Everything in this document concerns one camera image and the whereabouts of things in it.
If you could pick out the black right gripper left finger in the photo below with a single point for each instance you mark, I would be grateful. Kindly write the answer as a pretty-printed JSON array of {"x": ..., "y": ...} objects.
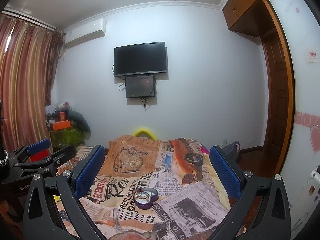
[{"x": 41, "y": 219}]

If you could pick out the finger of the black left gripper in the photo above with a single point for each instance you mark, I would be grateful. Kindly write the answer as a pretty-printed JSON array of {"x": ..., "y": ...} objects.
[
  {"x": 57, "y": 158},
  {"x": 34, "y": 152}
]

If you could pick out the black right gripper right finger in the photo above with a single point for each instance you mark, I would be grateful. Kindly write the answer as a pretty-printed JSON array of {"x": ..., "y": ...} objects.
[{"x": 272, "y": 218}]

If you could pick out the purple heart jewelry box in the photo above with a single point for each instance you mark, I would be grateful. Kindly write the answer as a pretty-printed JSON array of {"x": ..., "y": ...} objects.
[{"x": 153, "y": 193}]

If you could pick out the green covered side table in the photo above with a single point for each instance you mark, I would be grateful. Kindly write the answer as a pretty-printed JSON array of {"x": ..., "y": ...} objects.
[{"x": 67, "y": 136}]

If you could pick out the white suitcase with stickers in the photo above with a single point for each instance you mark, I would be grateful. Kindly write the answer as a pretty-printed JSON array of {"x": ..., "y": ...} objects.
[{"x": 305, "y": 205}]

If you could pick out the orange box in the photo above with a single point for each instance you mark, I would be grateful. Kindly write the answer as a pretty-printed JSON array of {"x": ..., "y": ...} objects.
[{"x": 61, "y": 125}]

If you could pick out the dark green jacket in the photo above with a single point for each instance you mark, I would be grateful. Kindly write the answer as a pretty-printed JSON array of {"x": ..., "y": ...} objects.
[{"x": 81, "y": 123}]

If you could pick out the dark bag on floor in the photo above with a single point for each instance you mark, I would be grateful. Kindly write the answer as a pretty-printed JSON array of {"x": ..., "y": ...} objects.
[{"x": 232, "y": 150}]

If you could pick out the newspaper print bed cover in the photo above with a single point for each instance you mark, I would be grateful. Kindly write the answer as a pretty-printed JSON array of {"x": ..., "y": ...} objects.
[{"x": 191, "y": 202}]

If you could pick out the gold bangle in box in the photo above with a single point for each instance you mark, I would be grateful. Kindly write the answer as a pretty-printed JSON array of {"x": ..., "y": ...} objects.
[{"x": 143, "y": 197}]

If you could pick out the yellow pillow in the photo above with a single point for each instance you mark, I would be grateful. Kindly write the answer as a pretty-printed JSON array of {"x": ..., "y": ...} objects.
[{"x": 144, "y": 132}]

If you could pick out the striped red gold curtain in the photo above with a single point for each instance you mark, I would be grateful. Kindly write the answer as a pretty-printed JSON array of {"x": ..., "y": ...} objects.
[{"x": 29, "y": 55}]

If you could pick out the brown wooden door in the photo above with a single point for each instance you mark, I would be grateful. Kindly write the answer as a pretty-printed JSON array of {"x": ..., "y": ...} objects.
[{"x": 281, "y": 92}]

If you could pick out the white air conditioner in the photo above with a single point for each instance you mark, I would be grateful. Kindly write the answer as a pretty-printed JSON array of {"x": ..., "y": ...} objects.
[{"x": 86, "y": 32}]

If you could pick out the white wardrobe with hearts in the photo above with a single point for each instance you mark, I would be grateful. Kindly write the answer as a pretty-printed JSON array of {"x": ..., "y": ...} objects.
[{"x": 301, "y": 30}]

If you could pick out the wooden overhead cabinet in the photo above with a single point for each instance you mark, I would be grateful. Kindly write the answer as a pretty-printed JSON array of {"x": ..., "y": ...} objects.
[{"x": 251, "y": 17}]

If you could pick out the small black wall monitor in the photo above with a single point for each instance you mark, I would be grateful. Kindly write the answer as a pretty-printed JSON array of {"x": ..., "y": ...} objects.
[{"x": 140, "y": 86}]

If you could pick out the large black wall television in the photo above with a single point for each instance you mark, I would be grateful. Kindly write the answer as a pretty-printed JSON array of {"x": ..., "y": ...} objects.
[{"x": 143, "y": 58}]

